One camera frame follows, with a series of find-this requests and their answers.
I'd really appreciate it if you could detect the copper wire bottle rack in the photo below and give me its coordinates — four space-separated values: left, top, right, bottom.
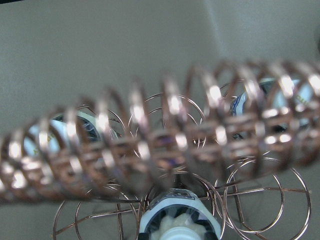
0 60 320 240

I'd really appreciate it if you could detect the tea bottle in rack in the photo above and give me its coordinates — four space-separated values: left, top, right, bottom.
230 78 312 140
23 111 118 161

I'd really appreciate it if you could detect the left tea bottle in rack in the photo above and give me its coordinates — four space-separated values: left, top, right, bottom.
23 111 118 161

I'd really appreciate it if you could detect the tea bottle white cap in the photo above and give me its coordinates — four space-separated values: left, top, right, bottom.
137 188 221 240

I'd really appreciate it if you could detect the right tea bottle in rack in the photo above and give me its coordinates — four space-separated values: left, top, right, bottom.
230 78 312 140

